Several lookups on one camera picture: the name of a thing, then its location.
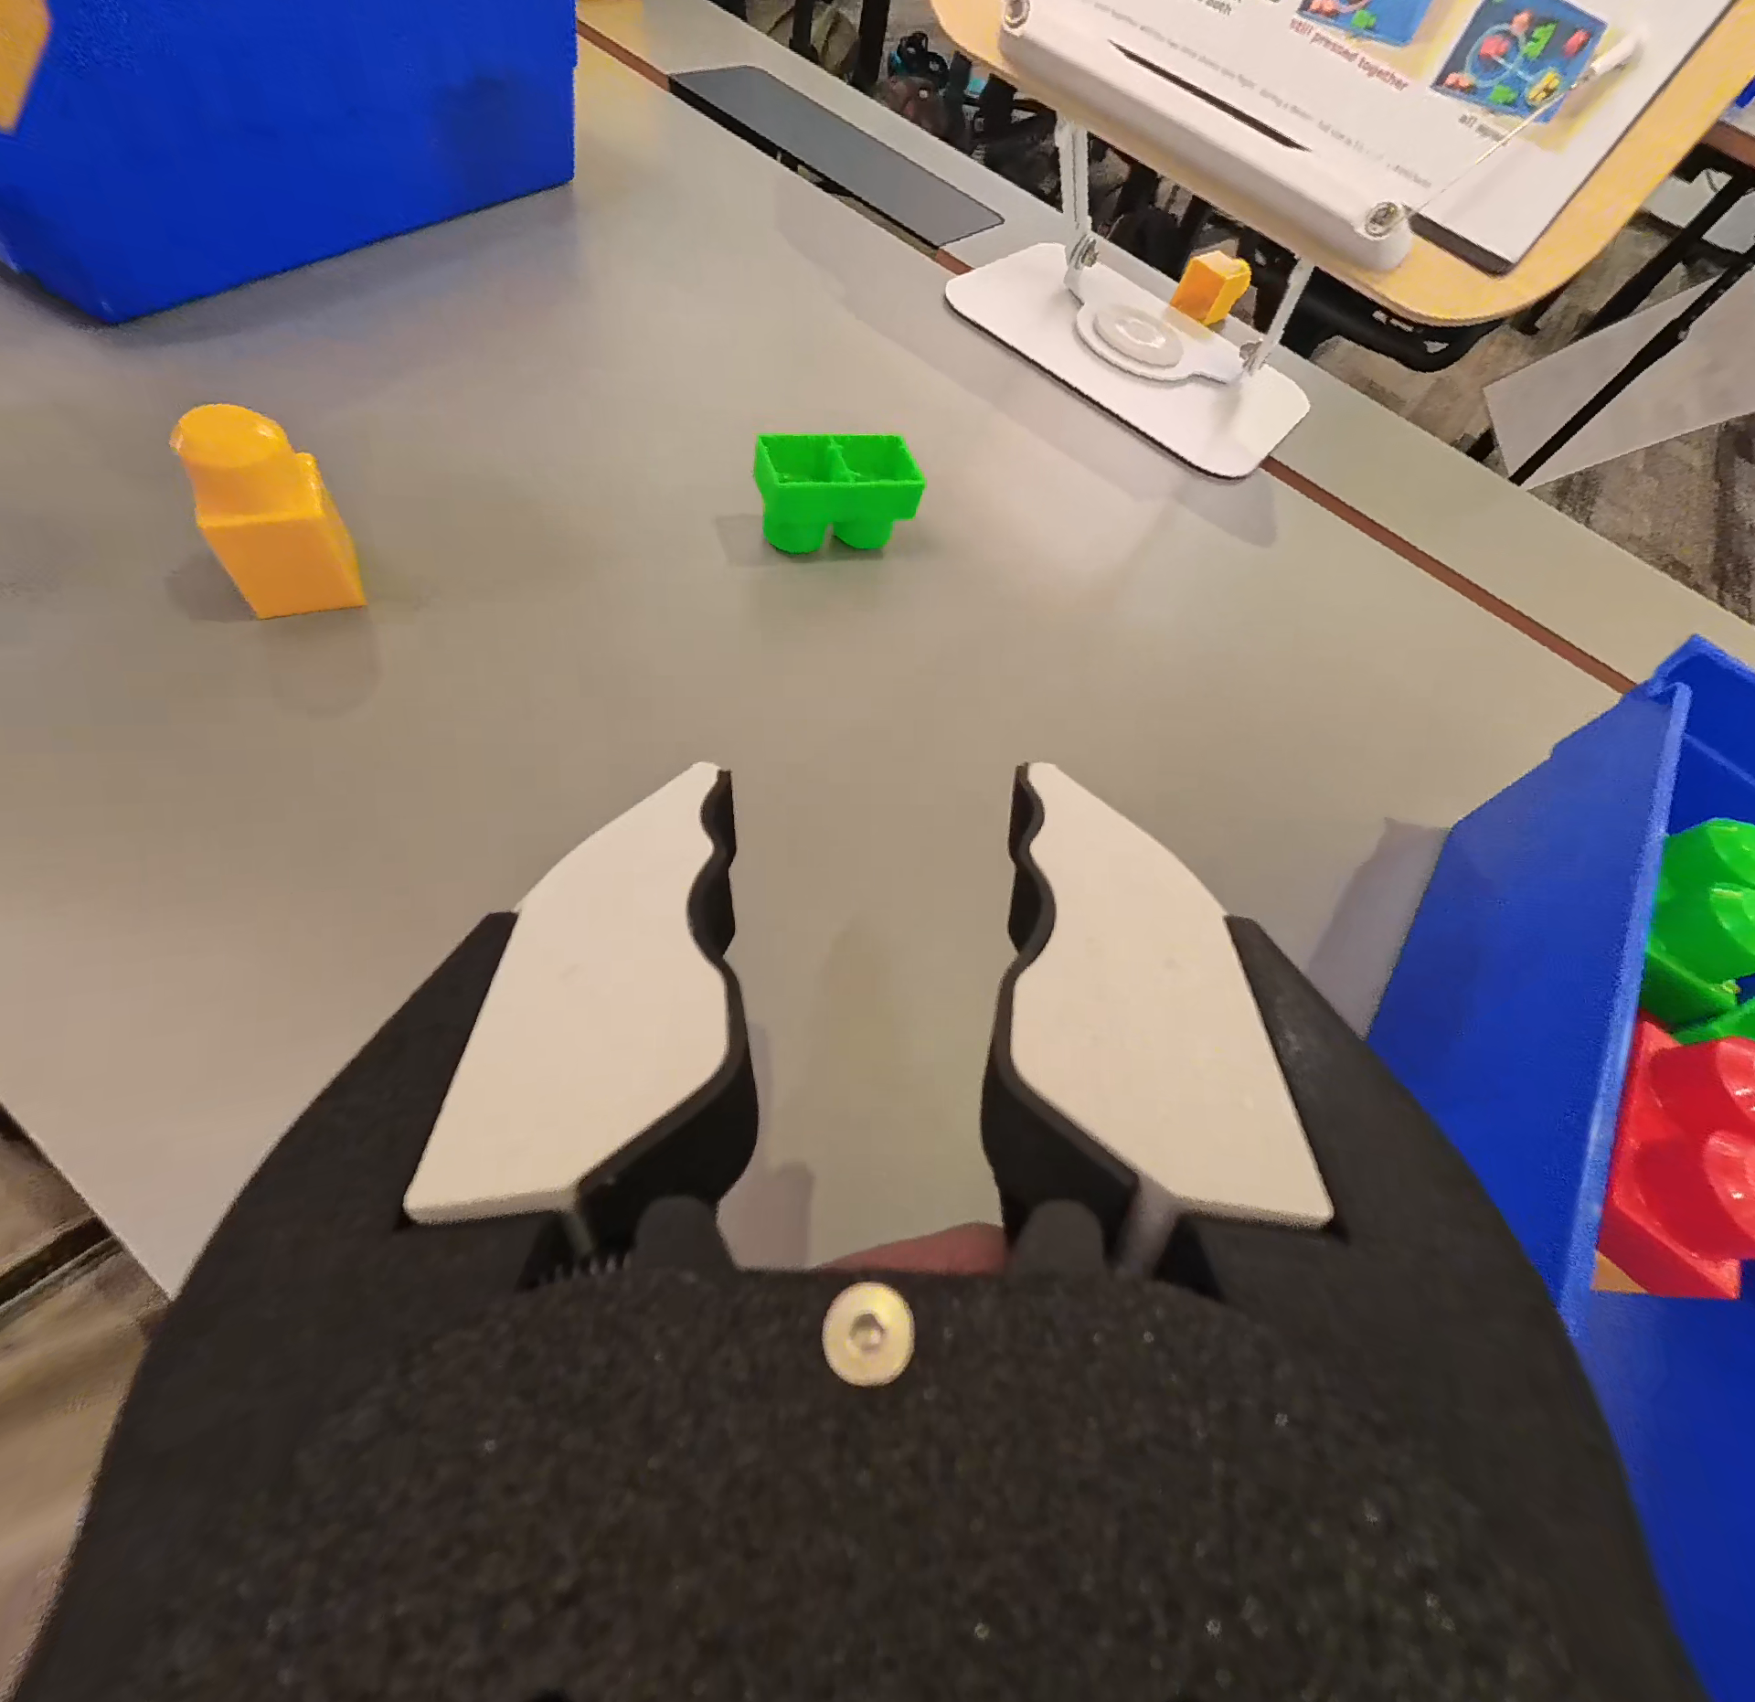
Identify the wooden clipboard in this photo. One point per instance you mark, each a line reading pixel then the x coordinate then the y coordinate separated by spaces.
pixel 1647 235

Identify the blue plastic bin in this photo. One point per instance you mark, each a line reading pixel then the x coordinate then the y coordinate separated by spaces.
pixel 275 126
pixel 1495 1047

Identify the printed instruction sheet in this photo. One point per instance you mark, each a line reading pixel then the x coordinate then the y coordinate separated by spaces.
pixel 1290 32

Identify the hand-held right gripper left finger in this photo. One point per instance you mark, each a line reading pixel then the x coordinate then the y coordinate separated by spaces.
pixel 582 1017

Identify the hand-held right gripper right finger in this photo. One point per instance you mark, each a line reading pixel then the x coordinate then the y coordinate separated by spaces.
pixel 1160 1017

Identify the green double toy block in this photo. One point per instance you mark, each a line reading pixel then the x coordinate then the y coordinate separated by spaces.
pixel 838 493

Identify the pile of colourful toy blocks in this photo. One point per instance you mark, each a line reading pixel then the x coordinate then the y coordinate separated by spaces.
pixel 1686 1127

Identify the small orange cube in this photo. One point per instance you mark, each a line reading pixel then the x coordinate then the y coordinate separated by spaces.
pixel 1209 292

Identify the black inset table panel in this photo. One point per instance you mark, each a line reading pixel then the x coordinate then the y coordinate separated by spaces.
pixel 838 154

